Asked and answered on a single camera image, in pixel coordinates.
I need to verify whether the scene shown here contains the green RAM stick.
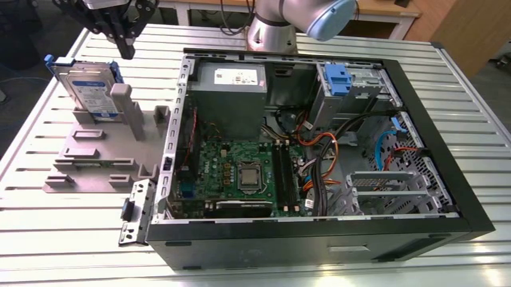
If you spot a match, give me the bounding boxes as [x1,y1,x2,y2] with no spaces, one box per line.
[54,160,134,169]

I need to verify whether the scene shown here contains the metal disk bay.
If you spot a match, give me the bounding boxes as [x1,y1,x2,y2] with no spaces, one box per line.
[332,170,442,216]

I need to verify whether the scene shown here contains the yellow black power wire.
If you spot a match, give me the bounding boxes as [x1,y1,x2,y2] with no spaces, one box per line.
[261,109,310,143]

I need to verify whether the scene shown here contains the silver CPU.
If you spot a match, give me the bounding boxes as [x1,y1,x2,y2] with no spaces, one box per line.
[238,169,261,184]

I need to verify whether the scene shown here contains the red black twisted wire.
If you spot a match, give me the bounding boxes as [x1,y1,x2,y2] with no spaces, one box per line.
[181,106,200,173]

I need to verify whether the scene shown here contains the blue bracket latch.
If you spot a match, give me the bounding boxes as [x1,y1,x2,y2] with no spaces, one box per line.
[120,198,136,221]

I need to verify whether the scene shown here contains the wooden desk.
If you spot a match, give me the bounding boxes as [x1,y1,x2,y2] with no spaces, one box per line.
[158,0,424,39]

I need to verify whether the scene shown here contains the blue data wire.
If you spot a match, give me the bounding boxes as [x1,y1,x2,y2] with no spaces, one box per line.
[374,116,408,173]

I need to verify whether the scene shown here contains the black graphics card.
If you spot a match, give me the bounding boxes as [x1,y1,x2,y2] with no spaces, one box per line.
[202,199,274,219]

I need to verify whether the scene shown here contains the metal optical drive cage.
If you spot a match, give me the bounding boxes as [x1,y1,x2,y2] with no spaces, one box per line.
[309,62,402,134]

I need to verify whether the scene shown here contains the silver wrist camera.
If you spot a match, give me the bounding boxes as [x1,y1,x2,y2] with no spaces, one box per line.
[81,0,129,10]

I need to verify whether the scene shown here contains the CPU socket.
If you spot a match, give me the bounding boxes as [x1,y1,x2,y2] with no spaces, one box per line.
[234,161,266,196]

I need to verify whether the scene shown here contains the black PC case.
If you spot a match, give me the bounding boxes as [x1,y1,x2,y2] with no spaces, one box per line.
[144,47,497,271]

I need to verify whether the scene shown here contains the blue VGA port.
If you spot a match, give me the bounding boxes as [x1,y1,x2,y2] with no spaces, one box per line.
[180,182,197,200]

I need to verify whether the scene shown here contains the brown wooden cabinet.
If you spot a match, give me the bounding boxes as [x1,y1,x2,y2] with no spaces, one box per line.
[428,0,511,78]

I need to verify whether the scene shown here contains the orange yellow power wire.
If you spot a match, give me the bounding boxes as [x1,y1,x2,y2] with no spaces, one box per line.
[297,131,349,195]

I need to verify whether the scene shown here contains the grey parts rack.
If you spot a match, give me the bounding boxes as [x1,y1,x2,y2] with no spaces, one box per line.
[41,83,173,195]

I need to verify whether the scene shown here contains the blue plastic drive latch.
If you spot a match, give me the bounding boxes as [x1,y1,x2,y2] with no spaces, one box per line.
[324,62,353,97]

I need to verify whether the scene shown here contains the grey power supply unit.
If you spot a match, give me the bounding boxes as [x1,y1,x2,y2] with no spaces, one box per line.
[185,61,269,142]

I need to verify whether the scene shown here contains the green motherboard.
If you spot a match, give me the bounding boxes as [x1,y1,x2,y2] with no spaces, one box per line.
[166,139,316,218]

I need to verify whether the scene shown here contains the hard disk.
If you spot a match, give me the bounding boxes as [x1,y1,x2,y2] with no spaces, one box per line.
[42,53,125,123]

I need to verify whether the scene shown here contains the silver hinged case bracket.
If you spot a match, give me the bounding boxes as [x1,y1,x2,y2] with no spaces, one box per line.
[117,178,157,248]

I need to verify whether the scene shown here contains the RAM slot white clips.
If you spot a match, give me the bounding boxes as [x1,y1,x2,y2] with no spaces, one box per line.
[273,139,290,212]
[282,139,301,212]

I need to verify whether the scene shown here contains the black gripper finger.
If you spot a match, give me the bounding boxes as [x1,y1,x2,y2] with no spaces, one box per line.
[121,0,160,60]
[53,0,126,59]

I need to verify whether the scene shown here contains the red data wire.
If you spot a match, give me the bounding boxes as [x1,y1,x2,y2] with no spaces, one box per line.
[392,146,424,159]

